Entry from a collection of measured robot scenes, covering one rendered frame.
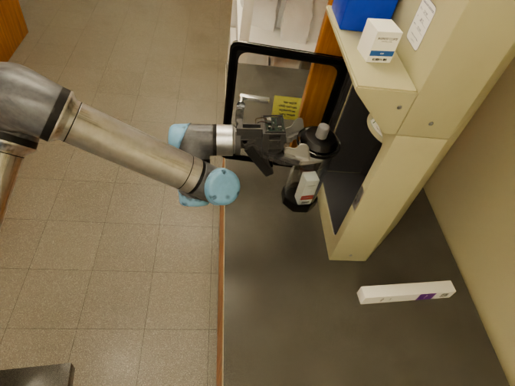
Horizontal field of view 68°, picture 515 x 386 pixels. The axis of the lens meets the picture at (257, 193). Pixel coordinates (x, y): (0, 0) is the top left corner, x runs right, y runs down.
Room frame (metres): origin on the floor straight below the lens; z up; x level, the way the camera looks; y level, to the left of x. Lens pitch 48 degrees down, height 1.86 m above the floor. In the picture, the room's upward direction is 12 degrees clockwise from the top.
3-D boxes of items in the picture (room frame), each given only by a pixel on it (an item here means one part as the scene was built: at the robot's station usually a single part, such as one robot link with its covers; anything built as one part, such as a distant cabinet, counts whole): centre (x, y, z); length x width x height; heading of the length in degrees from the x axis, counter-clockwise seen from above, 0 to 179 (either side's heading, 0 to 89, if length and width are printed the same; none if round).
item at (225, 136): (0.69, 0.10, 1.25); 0.08 x 0.05 x 0.08; 12
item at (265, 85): (0.91, -0.01, 1.19); 0.30 x 0.01 x 0.40; 96
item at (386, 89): (0.76, -0.15, 1.46); 0.32 x 0.11 x 0.10; 12
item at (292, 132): (0.77, -0.07, 1.26); 0.09 x 0.03 x 0.06; 127
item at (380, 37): (0.72, -0.16, 1.54); 0.05 x 0.05 x 0.06; 20
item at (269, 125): (0.71, 0.02, 1.26); 0.12 x 0.08 x 0.09; 102
